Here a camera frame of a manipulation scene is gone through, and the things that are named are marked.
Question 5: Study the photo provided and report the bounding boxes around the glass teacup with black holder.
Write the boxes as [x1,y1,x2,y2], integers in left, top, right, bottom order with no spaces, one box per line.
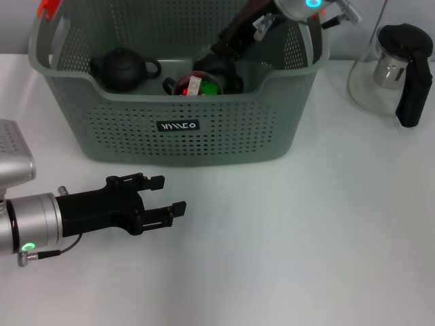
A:
[192,50,245,94]
[162,70,228,97]

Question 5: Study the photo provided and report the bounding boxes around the silver right elbow connector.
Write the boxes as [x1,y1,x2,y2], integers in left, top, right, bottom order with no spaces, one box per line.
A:
[321,0,362,30]

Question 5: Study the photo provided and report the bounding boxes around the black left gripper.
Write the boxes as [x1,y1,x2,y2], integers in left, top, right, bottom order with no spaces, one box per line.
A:
[55,171,188,238]

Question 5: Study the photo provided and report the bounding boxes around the orange basket handle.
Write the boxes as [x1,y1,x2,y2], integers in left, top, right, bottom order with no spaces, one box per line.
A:
[36,0,58,21]

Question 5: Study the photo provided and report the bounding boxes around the black clay teapot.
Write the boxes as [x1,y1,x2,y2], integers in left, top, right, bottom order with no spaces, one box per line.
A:
[89,47,162,92]

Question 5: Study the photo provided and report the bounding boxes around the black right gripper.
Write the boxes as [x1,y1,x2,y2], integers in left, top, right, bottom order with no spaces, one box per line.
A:
[210,0,286,62]

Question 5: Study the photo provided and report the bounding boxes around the grey perforated storage basket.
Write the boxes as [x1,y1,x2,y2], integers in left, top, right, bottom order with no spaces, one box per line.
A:
[27,0,330,167]

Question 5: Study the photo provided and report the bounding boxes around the silver left elbow connector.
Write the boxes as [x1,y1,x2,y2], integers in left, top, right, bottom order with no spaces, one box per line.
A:
[16,251,39,268]

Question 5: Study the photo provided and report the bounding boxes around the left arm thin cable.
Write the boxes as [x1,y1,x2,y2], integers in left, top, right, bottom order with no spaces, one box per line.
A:
[37,234,82,257]

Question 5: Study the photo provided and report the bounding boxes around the glass teapot with black handle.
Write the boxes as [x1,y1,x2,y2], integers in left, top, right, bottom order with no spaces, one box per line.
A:
[347,22,435,128]

